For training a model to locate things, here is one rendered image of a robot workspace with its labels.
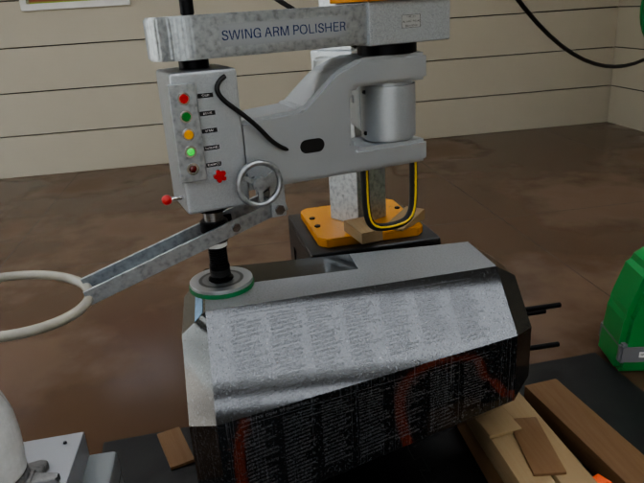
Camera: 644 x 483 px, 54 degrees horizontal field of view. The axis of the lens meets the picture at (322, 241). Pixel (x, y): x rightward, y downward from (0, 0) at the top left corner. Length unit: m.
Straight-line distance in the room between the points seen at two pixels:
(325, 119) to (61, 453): 1.21
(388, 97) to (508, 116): 6.84
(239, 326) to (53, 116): 6.51
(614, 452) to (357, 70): 1.69
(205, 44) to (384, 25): 0.57
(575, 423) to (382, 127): 1.43
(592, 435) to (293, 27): 1.89
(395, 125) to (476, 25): 6.51
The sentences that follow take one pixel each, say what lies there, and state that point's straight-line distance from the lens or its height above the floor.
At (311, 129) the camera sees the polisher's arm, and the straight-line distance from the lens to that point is 2.03.
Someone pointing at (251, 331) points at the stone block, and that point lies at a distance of 1.99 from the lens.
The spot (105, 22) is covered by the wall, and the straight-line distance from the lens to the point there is 8.07.
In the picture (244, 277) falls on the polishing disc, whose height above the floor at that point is 0.89.
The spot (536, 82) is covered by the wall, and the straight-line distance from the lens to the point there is 9.05.
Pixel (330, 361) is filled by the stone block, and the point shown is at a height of 0.71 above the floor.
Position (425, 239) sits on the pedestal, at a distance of 2.84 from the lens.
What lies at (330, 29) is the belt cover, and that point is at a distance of 2.02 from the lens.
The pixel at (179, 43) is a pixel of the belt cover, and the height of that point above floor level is 1.66.
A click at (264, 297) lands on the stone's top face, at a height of 0.87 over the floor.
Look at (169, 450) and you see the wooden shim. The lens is 2.86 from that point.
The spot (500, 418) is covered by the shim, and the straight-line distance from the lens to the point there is 2.55.
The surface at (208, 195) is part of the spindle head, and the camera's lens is 1.95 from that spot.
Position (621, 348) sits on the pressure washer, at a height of 0.14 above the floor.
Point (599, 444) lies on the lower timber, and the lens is 2.73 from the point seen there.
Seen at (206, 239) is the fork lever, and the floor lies 1.07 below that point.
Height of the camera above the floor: 1.74
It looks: 21 degrees down
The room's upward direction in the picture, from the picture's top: 4 degrees counter-clockwise
